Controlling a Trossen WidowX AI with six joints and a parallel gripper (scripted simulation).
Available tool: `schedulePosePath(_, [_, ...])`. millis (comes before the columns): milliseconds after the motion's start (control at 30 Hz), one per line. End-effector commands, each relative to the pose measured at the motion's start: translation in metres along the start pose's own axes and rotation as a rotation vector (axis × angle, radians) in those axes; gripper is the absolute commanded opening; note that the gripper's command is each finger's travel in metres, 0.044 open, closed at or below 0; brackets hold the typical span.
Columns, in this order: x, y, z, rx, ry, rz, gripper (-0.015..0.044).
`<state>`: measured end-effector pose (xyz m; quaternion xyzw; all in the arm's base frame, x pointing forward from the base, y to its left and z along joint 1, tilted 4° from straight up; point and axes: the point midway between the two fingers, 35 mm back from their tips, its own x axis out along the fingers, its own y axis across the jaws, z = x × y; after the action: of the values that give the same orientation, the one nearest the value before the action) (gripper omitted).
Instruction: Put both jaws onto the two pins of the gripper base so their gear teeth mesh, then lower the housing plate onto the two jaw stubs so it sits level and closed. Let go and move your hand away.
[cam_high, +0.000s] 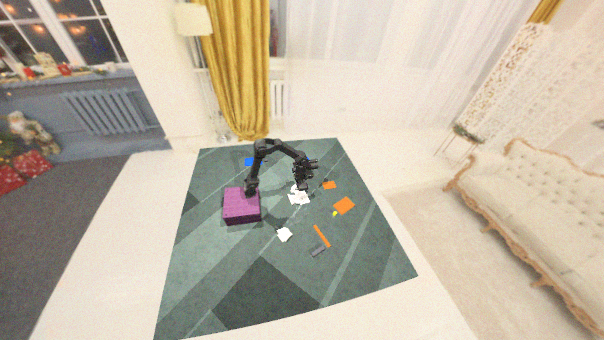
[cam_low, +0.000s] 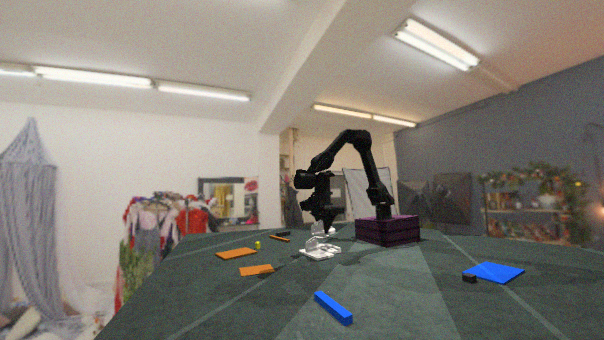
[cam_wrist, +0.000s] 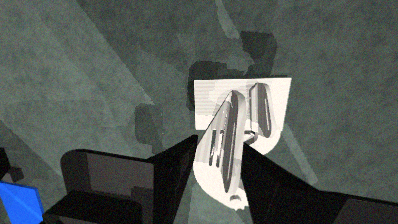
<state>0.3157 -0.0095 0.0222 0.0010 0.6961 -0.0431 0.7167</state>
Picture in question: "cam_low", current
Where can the blue flat plate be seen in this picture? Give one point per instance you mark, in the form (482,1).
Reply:
(492,272)

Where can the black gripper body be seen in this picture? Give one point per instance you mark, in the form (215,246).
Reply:
(328,207)

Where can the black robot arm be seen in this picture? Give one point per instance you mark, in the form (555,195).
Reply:
(361,140)

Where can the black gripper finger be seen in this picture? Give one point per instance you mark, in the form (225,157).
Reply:
(327,221)
(317,216)

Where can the blue rectangular bar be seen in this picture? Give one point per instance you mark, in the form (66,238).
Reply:
(333,308)

